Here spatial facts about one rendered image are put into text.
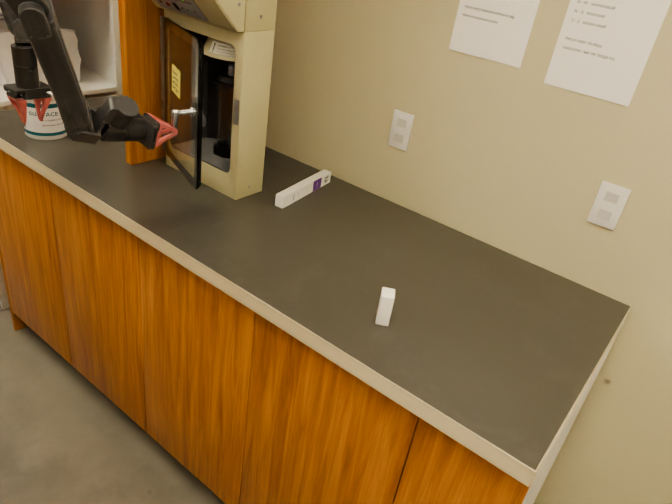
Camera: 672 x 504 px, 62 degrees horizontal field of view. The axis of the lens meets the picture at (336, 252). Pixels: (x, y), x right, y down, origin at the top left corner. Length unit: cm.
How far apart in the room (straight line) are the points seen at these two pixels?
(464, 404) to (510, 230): 71
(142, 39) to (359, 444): 125
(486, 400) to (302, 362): 42
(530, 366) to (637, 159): 59
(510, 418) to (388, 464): 31
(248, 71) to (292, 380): 80
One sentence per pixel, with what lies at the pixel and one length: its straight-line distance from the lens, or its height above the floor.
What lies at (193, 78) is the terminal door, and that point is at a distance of 153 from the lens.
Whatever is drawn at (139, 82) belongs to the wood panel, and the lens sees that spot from 183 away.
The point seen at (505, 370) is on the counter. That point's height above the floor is 94.
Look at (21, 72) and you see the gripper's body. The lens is 173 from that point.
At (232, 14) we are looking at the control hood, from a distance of 150.
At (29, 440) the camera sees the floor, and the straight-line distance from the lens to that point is 231.
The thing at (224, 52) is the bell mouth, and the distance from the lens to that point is 164.
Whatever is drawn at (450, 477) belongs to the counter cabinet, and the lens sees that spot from 121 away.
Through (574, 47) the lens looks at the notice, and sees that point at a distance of 155.
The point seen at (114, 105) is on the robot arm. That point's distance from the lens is 142.
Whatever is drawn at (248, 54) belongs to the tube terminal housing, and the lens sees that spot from 156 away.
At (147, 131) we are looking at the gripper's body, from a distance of 152.
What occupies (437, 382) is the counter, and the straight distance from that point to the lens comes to 114.
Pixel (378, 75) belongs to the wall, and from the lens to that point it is 180.
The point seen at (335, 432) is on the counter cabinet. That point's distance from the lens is 135.
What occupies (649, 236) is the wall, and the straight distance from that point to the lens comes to 160.
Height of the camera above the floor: 168
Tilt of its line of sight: 30 degrees down
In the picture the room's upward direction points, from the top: 9 degrees clockwise
